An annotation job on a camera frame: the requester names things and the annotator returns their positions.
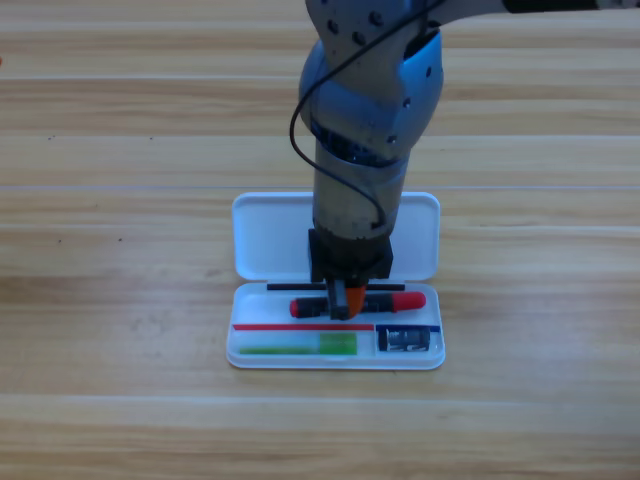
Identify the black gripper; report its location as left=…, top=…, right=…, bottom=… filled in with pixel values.
left=307, top=227, right=395, bottom=321

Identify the red and black marker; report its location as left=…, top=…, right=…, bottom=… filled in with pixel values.
left=289, top=291, right=428, bottom=319

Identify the green highlighter pen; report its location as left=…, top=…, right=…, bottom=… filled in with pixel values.
left=238, top=332, right=359, bottom=357

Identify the small black sharpener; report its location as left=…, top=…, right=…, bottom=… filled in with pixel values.
left=378, top=324, right=433, bottom=353

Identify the white Unitree pencil case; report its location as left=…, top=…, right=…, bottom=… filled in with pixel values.
left=225, top=191, right=446, bottom=371

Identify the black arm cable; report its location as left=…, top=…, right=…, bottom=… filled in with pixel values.
left=289, top=0, right=448, bottom=232

